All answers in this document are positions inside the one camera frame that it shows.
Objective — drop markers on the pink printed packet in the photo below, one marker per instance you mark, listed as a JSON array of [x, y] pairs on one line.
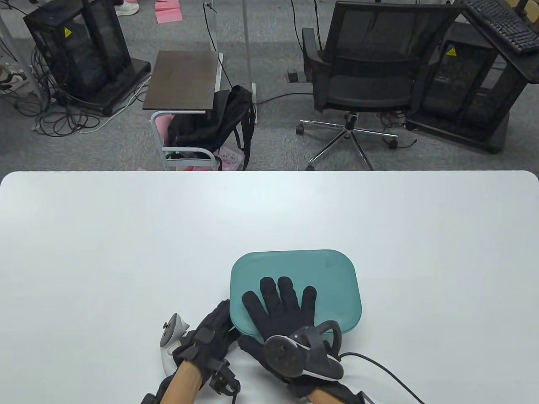
[[231, 158]]

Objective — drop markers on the black keyboard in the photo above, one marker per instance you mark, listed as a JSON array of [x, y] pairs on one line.
[[501, 21]]

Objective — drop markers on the black mesh computer cabinet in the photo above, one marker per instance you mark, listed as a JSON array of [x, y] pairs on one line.
[[84, 54]]

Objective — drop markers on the metal stand pole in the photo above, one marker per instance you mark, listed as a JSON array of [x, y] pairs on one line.
[[249, 50]]

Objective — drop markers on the grey white hand controller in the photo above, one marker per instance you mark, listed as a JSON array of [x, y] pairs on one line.
[[170, 336], [303, 353]]

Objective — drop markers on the pink paper sheets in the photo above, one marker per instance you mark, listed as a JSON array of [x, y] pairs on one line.
[[168, 11]]

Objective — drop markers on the black backpack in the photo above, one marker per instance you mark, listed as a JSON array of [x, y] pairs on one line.
[[214, 118]]

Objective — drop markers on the person's left hand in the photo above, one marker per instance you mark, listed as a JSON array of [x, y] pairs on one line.
[[210, 332]]

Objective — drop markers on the person's right hand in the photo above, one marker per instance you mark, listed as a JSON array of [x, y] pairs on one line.
[[282, 311]]

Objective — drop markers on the person's right forearm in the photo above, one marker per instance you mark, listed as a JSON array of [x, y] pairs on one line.
[[323, 397]]

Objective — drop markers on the teal plastic lid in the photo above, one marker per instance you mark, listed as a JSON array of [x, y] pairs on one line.
[[332, 286]]

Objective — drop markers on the pink bag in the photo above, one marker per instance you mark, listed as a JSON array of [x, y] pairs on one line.
[[162, 128]]

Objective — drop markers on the black workstation cart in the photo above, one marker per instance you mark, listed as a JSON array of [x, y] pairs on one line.
[[463, 92]]

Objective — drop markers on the black mesh office chair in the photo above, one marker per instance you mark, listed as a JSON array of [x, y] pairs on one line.
[[366, 84]]

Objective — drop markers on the grey white left hand controller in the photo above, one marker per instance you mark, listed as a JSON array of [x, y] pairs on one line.
[[170, 336]]

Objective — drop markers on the person's left forearm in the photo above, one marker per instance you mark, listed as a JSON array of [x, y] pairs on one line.
[[181, 385]]

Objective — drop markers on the brown top white side table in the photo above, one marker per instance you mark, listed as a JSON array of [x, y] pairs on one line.
[[183, 82]]

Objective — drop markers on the grey white right hand controller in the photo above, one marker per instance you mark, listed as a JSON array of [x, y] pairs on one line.
[[303, 353]]

